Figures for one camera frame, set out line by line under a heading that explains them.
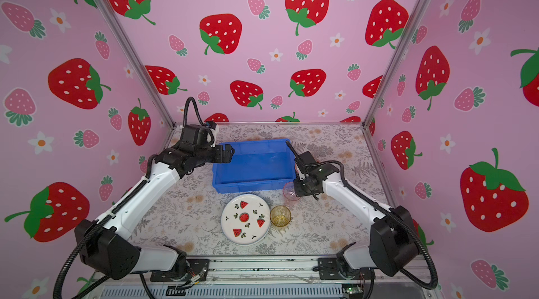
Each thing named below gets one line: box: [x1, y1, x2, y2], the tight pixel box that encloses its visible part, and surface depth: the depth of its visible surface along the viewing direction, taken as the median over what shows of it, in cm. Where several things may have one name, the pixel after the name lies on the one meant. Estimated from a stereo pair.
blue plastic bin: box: [211, 138, 297, 194], surface depth 109 cm
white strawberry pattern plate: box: [220, 193, 271, 246], surface depth 85 cm
